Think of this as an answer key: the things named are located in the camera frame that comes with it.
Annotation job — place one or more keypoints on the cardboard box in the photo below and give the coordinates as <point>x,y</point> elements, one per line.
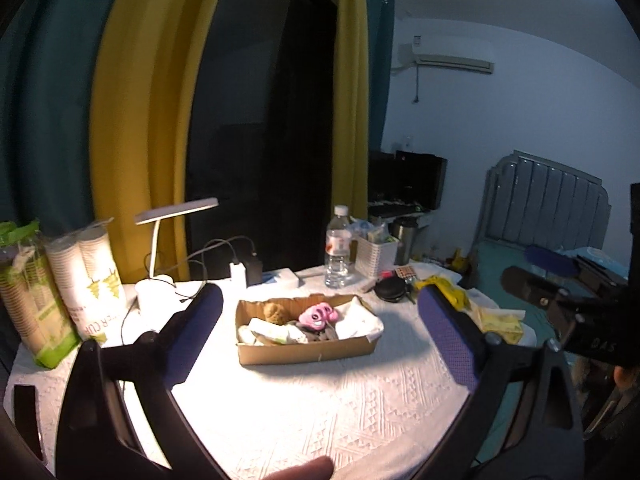
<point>305,352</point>

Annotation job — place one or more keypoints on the narrow yellow curtain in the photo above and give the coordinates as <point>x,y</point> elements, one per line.
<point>350,85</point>

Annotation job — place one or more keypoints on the wide yellow curtain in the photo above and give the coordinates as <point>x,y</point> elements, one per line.
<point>145,85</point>

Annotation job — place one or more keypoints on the blue pillow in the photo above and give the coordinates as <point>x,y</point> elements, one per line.
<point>597,255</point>

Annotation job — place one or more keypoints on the black power adapter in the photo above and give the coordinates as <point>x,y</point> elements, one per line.
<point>255,271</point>

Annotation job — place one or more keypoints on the white desk lamp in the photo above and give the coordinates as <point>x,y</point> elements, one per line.
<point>155,280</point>

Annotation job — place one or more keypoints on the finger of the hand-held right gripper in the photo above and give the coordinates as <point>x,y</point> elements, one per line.
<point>527,285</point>
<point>550,259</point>

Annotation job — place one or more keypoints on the white cloth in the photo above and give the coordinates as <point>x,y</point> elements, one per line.
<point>357,322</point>

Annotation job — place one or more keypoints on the patterned card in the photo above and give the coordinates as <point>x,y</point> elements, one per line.
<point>406,274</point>

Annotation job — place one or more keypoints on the white embossed tablecloth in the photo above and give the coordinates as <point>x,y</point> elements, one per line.
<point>310,410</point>

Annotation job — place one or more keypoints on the white air conditioner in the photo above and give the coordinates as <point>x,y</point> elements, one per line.
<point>452,55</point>

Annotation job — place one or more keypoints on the black monitor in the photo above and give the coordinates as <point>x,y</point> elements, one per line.
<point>412,175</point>

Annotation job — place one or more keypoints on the person's right hand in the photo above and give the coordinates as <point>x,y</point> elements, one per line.
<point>629,379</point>

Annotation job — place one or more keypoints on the grey padded headboard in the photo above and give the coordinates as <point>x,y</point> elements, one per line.
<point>542,200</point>

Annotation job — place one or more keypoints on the grey sock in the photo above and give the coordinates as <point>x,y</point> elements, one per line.
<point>320,335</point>

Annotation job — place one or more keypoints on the white woven basket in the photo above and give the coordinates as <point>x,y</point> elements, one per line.
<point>377,257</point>

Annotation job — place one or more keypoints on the black round pouch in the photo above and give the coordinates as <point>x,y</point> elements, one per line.
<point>391,290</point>

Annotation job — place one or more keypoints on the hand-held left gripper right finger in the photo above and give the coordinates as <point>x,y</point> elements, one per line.
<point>447,332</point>

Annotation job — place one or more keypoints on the white bag of paper cups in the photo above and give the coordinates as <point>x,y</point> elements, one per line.
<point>90,280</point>

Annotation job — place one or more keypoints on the green bag of paper cups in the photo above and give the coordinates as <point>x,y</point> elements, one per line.
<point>35,305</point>

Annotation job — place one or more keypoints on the pink plush toy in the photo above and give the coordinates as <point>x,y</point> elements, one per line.
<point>317,316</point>

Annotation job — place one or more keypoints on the yellow snack packet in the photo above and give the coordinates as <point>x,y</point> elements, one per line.
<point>452,290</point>

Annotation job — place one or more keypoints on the packets in basket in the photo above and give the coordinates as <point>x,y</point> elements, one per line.
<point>372,230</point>

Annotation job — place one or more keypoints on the steel thermos cup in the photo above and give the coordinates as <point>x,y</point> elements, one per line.
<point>404,237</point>

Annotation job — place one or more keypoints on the small cartoon tissue pack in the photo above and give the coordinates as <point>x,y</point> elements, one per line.
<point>270,332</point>

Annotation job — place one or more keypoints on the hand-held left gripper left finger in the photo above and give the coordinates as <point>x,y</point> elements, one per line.
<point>197,332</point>

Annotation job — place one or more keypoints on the teal curtain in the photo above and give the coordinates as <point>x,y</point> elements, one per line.
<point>45,85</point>

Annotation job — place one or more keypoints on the clear water bottle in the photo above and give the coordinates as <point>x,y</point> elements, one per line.
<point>339,255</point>

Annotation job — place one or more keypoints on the person's left hand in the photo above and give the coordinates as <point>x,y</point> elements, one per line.
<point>300,470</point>

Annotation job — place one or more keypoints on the white flat box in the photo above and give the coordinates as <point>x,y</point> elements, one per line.
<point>282,278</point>

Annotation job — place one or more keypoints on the white charger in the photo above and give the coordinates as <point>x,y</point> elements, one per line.
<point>238,275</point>

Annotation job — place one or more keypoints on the yellow tissue pack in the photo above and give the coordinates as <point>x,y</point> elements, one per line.
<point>500,322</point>

